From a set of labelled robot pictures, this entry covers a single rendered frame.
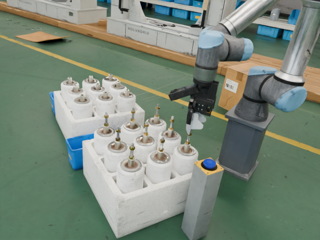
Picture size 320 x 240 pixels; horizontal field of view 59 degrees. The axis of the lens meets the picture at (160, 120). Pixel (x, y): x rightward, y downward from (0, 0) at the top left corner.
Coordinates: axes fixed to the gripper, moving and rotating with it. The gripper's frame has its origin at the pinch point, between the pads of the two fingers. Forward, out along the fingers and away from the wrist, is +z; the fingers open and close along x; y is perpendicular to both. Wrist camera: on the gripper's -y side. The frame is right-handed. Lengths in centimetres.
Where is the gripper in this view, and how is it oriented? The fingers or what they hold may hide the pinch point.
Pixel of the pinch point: (188, 128)
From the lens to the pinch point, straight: 104.6
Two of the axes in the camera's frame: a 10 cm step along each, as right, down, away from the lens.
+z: -1.0, 8.7, 4.8
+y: 9.4, 2.5, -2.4
